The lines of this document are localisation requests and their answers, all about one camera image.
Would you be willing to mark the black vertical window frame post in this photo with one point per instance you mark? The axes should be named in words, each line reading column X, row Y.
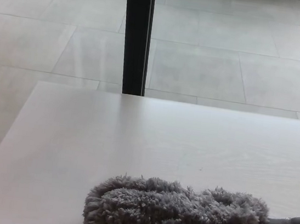
column 136, row 35

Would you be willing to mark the grey fluffy microfibre duster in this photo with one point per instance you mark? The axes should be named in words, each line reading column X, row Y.
column 169, row 216

